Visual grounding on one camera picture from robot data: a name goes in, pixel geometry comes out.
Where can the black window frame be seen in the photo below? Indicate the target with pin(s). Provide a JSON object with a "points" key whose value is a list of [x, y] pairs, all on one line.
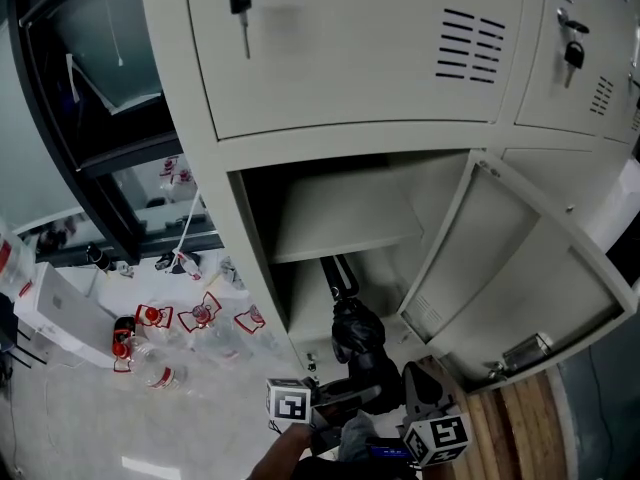
{"points": [[100, 163]]}

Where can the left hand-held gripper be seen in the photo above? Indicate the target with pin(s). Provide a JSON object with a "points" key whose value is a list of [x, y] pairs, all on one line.
{"points": [[289, 402]]}

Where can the grey metal locker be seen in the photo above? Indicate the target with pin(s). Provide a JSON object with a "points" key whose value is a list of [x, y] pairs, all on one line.
{"points": [[360, 68]]}

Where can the cluster of red-label water bottles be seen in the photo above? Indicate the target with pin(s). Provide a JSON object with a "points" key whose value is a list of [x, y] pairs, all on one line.
{"points": [[197, 318]]}

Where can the person's left forearm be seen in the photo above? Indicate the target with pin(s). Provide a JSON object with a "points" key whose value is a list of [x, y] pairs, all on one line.
{"points": [[280, 453]]}

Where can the white cardboard box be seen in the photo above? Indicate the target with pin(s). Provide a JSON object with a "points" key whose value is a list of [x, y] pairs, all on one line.
{"points": [[60, 308]]}

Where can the person's grey trouser leg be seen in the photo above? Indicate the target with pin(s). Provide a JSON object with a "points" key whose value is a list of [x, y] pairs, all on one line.
{"points": [[356, 438]]}

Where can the small black bottle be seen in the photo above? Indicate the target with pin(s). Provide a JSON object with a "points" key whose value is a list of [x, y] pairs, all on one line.
{"points": [[99, 257]]}

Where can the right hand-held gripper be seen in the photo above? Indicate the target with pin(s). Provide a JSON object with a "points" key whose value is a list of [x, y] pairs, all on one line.
{"points": [[440, 438]]}

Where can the large clear plastic jug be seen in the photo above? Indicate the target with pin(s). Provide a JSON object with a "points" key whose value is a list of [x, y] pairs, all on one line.
{"points": [[12, 263]]}

